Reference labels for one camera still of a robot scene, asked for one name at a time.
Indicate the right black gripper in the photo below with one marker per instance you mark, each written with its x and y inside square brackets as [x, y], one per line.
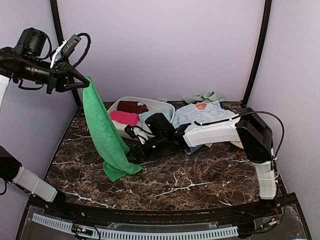
[135, 151]

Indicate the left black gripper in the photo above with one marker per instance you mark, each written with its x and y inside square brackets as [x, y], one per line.
[60, 80]

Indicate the green microfiber towel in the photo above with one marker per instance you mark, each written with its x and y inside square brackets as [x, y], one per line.
[106, 138]

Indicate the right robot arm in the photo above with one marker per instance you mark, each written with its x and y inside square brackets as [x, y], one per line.
[248, 128]

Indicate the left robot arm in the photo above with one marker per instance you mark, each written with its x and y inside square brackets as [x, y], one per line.
[25, 63]

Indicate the white rolled towel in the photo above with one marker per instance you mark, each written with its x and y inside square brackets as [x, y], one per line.
[119, 126]

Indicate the pink rolled towel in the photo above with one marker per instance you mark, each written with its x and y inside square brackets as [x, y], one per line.
[125, 118]

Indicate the light blue rolled towel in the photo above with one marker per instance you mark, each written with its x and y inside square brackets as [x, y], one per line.
[145, 115]

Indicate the brown rolled towel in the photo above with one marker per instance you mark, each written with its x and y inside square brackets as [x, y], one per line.
[134, 107]

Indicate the white plastic basin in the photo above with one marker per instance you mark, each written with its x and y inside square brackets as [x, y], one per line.
[152, 105]

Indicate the light blue crumpled towel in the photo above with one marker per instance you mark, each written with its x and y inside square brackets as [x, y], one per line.
[200, 115]

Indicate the orange patterned cloth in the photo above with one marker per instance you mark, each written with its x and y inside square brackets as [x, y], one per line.
[201, 106]

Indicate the small circuit board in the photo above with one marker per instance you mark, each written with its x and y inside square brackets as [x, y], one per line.
[81, 231]

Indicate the sage green crumpled towel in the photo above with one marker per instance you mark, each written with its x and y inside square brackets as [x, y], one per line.
[204, 97]

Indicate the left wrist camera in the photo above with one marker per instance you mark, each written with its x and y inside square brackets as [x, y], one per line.
[65, 49]

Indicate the left black frame post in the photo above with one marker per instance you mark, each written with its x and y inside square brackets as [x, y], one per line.
[57, 24]

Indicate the black frame post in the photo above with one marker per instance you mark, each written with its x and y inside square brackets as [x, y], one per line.
[57, 24]
[258, 53]

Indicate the white slotted cable duct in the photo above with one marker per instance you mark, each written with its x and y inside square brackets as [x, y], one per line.
[136, 232]

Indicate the black front rail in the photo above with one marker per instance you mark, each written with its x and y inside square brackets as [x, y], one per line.
[235, 215]

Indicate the right black frame post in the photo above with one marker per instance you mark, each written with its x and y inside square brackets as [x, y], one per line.
[258, 53]

